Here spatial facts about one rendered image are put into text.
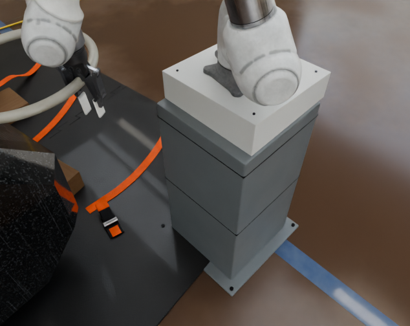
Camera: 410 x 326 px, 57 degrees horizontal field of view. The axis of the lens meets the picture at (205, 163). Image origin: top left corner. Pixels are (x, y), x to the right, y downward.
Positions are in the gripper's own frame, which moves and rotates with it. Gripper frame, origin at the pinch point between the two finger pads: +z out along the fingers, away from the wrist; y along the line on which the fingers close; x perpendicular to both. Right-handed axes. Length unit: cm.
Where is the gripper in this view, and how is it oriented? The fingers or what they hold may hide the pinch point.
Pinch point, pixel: (92, 105)
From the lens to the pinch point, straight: 122.5
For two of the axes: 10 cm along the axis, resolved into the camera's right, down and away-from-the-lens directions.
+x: -3.4, 7.2, -6.0
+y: -9.4, -2.1, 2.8
